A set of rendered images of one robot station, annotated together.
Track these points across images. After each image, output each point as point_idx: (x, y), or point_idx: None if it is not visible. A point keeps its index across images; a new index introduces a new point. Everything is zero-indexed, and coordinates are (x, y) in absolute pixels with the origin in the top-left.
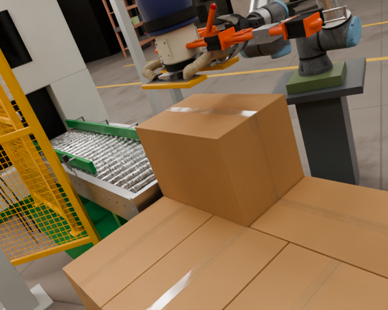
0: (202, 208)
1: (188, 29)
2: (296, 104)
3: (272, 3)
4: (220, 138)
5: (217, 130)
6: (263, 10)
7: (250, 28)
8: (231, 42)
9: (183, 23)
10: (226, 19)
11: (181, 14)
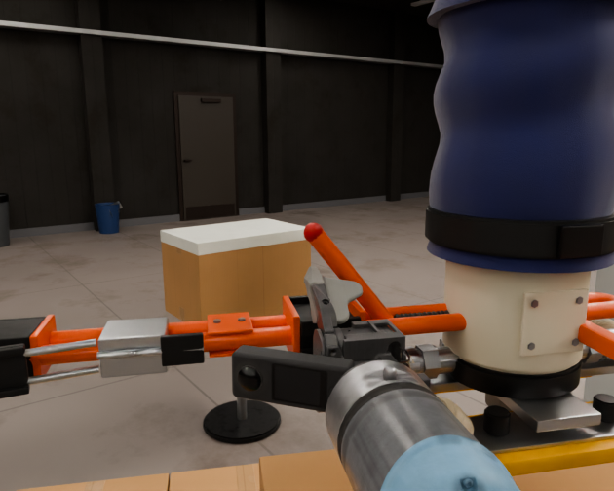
0: None
1: (455, 273)
2: None
3: (395, 432)
4: (259, 463)
5: (301, 473)
6: (349, 393)
7: (210, 328)
8: (288, 347)
9: (430, 245)
10: (306, 287)
11: (427, 219)
